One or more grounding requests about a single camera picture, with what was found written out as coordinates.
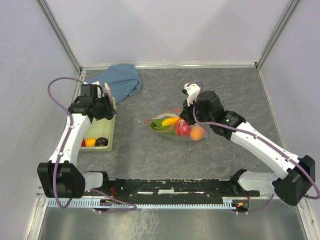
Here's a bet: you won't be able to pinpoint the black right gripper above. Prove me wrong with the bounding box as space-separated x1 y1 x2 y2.
179 96 213 126

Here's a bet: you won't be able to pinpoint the orange peach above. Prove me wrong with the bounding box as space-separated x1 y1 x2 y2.
189 125 206 141

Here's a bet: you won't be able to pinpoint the red apple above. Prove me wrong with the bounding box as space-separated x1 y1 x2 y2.
174 119 191 137

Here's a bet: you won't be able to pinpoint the yellow banana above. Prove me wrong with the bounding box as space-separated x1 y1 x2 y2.
161 117 180 127

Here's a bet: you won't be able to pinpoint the clear zip top bag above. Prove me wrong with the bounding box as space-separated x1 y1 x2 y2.
144 108 208 142

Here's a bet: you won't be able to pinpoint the green lettuce leaves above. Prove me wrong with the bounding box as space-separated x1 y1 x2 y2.
150 119 177 139

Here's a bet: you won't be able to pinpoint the purple eggplant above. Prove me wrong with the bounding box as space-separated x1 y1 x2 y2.
104 83 113 102

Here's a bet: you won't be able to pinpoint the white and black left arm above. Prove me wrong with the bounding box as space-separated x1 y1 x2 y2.
37 82 116 199

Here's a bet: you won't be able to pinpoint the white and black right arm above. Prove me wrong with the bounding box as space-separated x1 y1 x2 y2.
179 84 320 206

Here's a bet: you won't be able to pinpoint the pale green perforated basket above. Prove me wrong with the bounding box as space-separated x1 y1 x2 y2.
73 95 116 152

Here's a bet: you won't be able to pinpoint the dark purple fruit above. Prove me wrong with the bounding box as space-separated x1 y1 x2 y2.
95 137 109 147

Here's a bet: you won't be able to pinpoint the small orange fruit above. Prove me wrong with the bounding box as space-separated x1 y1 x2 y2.
85 138 96 147

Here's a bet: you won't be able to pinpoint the blue cloth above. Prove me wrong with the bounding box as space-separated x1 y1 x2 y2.
86 63 142 104

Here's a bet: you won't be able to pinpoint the red pepper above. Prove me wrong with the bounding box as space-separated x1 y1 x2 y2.
81 139 86 147

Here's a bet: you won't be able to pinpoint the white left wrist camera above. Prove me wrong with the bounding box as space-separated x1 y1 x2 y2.
91 81 104 99

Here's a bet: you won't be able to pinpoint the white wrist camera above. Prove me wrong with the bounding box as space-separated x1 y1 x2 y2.
182 83 201 107
91 81 104 99

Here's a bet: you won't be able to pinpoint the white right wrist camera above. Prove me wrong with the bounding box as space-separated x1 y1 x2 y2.
182 83 201 107

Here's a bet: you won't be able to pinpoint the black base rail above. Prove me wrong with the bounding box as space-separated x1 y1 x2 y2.
98 178 260 205

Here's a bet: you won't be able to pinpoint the light blue cable duct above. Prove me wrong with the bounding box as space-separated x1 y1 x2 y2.
46 197 238 209

